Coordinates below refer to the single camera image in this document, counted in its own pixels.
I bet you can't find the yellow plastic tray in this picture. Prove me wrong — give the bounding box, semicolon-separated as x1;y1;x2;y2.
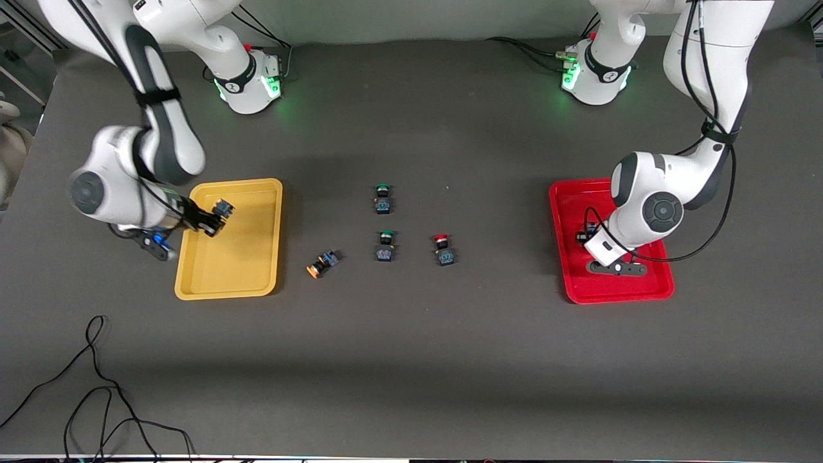
174;178;284;301

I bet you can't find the red plastic tray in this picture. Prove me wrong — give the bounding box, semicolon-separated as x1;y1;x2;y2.
548;176;675;304

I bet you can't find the loose thin black cable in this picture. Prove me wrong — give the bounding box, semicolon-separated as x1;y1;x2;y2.
0;315;194;463

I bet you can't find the black right arm base cable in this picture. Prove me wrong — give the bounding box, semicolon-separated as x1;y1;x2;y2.
204;10;294;83

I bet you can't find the black arm base cable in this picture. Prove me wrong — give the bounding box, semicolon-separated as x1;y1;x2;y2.
487;37;568;73
204;10;294;83

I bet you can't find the black left arm base cable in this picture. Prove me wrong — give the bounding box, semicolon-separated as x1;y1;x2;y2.
487;37;568;73

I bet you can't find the aluminium frame profile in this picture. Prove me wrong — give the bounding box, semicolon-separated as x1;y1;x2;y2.
0;12;57;107

